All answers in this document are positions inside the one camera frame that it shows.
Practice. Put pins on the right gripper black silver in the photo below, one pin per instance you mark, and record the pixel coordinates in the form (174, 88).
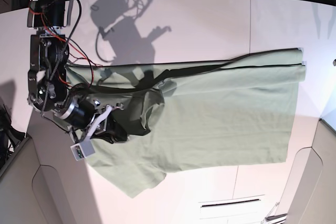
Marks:
(81, 115)

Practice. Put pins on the light green T-shirt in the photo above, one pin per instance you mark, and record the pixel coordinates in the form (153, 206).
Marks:
(190, 115)

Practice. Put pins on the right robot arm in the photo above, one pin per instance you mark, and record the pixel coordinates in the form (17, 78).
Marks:
(48, 89)

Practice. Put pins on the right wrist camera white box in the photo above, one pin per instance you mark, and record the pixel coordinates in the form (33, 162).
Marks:
(82, 150)

